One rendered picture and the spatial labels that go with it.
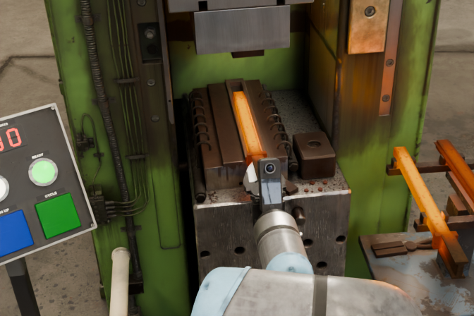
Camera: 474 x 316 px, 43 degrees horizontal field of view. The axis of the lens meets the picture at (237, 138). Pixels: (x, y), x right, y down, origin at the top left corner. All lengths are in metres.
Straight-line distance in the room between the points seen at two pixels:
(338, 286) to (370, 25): 0.92
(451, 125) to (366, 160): 2.00
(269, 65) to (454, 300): 0.84
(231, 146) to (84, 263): 1.36
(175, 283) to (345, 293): 1.23
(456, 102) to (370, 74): 2.38
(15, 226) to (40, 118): 0.22
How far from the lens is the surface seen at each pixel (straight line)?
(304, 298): 0.66
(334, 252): 1.60
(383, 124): 1.65
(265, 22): 1.29
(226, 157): 1.46
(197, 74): 1.85
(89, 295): 2.58
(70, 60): 1.46
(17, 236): 1.31
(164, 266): 1.82
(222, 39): 1.29
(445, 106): 3.86
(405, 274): 1.61
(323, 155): 1.48
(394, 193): 1.81
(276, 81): 1.90
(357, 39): 1.49
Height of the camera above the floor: 1.79
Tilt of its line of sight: 32 degrees down
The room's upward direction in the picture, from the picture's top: 2 degrees counter-clockwise
